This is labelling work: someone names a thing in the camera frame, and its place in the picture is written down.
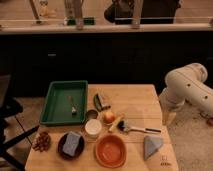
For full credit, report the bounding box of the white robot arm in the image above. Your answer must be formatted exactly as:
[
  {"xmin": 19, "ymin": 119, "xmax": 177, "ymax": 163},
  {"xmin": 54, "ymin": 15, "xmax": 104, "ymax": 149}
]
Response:
[{"xmin": 159, "ymin": 63, "xmax": 213, "ymax": 125}]

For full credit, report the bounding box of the black bristle dish brush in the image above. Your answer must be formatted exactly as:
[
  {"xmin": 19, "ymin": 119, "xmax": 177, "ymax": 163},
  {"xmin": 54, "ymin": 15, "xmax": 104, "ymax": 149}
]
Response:
[{"xmin": 117, "ymin": 120, "xmax": 161, "ymax": 133}]

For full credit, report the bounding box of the wooden handled brush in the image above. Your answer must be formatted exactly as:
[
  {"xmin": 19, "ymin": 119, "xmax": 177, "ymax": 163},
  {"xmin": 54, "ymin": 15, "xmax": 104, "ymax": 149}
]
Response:
[{"xmin": 108, "ymin": 115, "xmax": 124, "ymax": 132}]

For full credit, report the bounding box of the black chair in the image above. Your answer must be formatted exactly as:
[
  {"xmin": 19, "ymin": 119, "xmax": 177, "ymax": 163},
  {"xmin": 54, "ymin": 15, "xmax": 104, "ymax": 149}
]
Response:
[{"xmin": 0, "ymin": 74, "xmax": 40, "ymax": 171}]

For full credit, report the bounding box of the green box on counter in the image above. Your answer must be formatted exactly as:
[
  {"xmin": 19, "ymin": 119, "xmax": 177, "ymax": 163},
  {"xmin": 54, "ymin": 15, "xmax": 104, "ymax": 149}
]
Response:
[{"xmin": 67, "ymin": 17, "xmax": 95, "ymax": 25}]

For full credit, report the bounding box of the dark counter cabinet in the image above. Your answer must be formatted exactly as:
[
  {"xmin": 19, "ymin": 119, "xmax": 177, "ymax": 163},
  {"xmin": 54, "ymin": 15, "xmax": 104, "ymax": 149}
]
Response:
[{"xmin": 0, "ymin": 31, "xmax": 213, "ymax": 97}]

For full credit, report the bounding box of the white cup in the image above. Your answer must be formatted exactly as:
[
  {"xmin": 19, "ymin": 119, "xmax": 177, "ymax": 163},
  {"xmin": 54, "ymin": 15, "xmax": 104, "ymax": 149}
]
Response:
[{"xmin": 85, "ymin": 119, "xmax": 102, "ymax": 138}]

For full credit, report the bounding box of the orange bowl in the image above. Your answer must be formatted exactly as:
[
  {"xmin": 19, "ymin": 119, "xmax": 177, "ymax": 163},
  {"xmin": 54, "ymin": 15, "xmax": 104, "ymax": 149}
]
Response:
[{"xmin": 94, "ymin": 135, "xmax": 127, "ymax": 168}]

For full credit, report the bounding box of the red yellow apple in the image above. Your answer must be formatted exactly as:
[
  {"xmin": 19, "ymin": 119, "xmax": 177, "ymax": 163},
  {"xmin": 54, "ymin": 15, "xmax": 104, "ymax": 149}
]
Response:
[{"xmin": 103, "ymin": 111, "xmax": 115, "ymax": 123}]

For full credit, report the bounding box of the dark brown plate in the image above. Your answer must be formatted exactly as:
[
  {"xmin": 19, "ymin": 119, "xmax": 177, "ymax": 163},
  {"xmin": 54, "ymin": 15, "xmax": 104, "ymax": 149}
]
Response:
[{"xmin": 57, "ymin": 132, "xmax": 85, "ymax": 160}]

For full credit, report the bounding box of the grey folded cloth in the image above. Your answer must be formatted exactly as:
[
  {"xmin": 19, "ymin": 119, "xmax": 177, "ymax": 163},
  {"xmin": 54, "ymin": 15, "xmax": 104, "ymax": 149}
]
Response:
[{"xmin": 144, "ymin": 136, "xmax": 164, "ymax": 160}]

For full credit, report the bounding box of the silver metal fork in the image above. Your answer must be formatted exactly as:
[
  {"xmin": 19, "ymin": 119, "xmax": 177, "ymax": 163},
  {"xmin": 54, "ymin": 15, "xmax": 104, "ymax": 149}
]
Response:
[{"xmin": 68, "ymin": 96, "xmax": 77, "ymax": 114}]

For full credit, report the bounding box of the green plastic tray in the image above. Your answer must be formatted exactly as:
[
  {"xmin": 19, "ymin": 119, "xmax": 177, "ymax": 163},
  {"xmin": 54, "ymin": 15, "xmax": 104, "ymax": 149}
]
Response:
[{"xmin": 40, "ymin": 80, "xmax": 88, "ymax": 126}]

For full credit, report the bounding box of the small dark metal cup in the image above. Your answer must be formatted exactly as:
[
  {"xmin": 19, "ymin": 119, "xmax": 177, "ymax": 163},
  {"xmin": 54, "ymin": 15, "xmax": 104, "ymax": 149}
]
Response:
[{"xmin": 85, "ymin": 109, "xmax": 98, "ymax": 120}]

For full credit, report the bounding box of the blue grey sponge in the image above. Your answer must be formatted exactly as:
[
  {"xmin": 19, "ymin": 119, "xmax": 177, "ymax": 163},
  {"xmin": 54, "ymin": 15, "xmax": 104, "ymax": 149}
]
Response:
[{"xmin": 62, "ymin": 132, "xmax": 81, "ymax": 156}]

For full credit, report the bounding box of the brown nut cluster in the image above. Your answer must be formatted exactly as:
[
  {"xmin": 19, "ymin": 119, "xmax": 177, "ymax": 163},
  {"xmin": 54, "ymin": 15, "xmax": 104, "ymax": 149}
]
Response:
[{"xmin": 32, "ymin": 132, "xmax": 51, "ymax": 152}]

